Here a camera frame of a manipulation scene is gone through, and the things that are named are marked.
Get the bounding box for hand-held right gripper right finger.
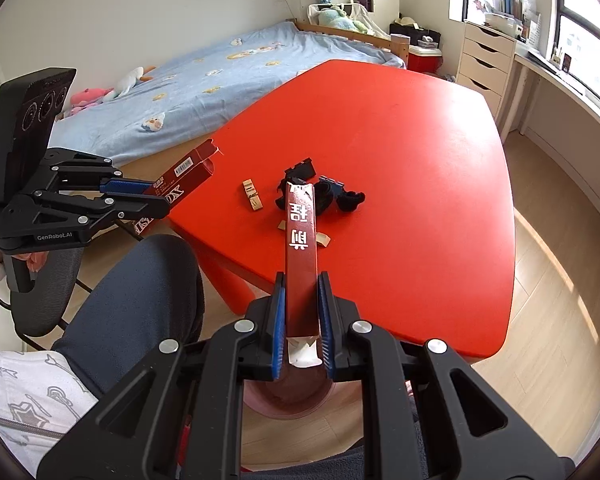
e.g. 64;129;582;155
317;271;576;480

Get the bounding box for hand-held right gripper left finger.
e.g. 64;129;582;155
37;271;287;480

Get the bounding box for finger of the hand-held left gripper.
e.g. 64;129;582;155
5;192;172;236
22;147;154;206

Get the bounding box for red cardboard box with barcode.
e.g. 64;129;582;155
130;139;222;239

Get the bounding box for long red cardboard box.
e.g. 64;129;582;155
285;182;322;369

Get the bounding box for person's left hand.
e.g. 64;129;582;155
0;232;49;275

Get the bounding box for pink plush toy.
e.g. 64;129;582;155
69;87;117;117

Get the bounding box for person's left leg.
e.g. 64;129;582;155
50;235;206;397

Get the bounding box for person's leg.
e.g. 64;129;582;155
240;447;367;480
50;235;206;397

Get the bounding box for white plush duck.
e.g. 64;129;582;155
114;66;157;99

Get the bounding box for bed with blue blanket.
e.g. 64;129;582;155
52;20;409;167

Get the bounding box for person's right leg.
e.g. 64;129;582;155
240;447;367;480

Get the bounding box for black mesh office chair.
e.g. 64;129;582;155
0;220;141;352

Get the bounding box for white patterned garment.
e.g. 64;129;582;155
0;330;102;477

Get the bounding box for green plush toy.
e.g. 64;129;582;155
317;5;372;34

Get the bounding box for red cooler box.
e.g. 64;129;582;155
407;45;444;75

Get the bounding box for white drawer cabinet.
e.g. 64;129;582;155
456;20;519;130

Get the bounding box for black storage basket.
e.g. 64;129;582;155
390;22;442;47

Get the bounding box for white curved desk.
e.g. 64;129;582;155
511;40;600;183

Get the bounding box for books and boxes on cabinet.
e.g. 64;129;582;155
472;0;542;42

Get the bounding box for black framed window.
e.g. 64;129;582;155
461;0;600;113

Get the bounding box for wooden bed frame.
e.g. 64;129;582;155
294;19;412;70

